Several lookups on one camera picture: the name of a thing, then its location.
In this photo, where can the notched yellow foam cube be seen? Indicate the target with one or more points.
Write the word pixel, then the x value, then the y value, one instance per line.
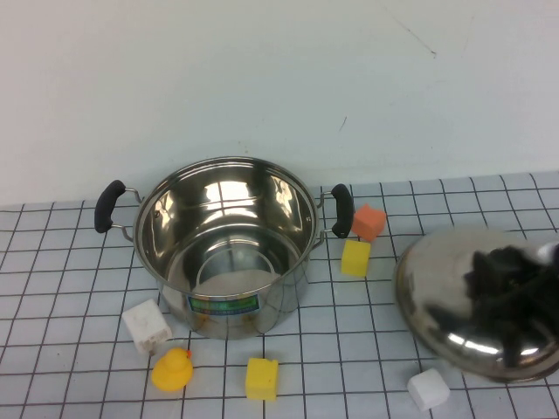
pixel 261 379

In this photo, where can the grey grid-pattern tablecloth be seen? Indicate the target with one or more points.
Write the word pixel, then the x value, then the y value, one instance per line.
pixel 65 283

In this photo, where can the large white foam block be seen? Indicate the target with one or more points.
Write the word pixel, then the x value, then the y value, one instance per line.
pixel 146 325

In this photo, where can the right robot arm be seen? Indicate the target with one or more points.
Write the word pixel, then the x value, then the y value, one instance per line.
pixel 549 252

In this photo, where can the stainless steel lid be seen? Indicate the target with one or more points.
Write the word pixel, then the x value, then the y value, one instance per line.
pixel 436 270

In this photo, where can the yellow rubber duck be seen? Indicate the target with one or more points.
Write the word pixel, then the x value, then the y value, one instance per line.
pixel 171 371

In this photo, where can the orange foam cube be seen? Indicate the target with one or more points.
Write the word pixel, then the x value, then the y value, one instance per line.
pixel 369 222

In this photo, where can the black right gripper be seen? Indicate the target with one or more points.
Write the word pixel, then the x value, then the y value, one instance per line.
pixel 535 297

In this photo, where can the plain yellow foam cube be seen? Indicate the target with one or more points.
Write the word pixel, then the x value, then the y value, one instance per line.
pixel 355 258

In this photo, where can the small white foam cube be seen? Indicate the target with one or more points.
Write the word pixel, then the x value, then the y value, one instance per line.
pixel 428 389

